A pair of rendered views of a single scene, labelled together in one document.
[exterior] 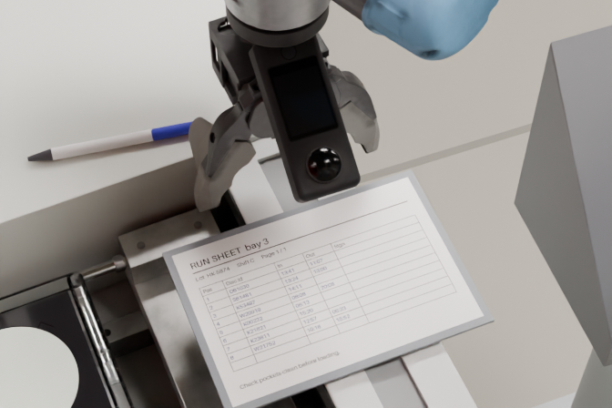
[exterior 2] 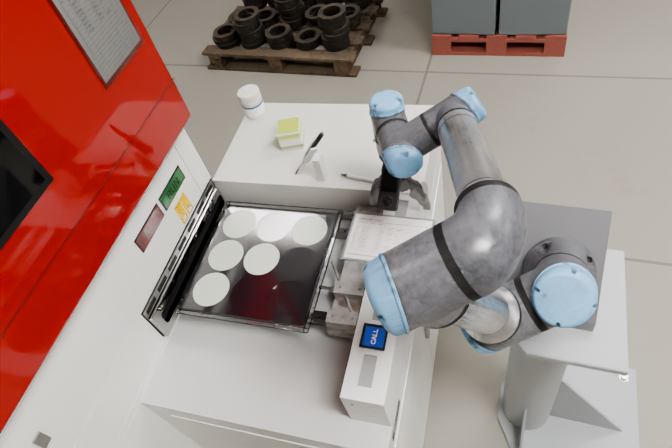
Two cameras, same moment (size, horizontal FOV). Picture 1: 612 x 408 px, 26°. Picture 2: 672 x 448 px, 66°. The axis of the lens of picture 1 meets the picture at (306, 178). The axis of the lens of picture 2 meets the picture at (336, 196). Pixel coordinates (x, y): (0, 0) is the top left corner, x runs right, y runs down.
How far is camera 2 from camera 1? 0.57 m
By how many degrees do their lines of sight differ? 31
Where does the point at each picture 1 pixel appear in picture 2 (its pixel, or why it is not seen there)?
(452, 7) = (395, 163)
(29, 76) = (357, 153)
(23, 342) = (318, 221)
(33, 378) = (314, 230)
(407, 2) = (387, 157)
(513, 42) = (619, 222)
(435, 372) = not seen: hidden behind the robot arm
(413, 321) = not seen: hidden behind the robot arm
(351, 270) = (398, 238)
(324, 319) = (381, 247)
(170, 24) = not seen: hidden behind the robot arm
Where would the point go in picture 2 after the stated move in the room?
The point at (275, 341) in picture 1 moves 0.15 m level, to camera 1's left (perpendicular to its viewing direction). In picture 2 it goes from (365, 246) to (319, 222)
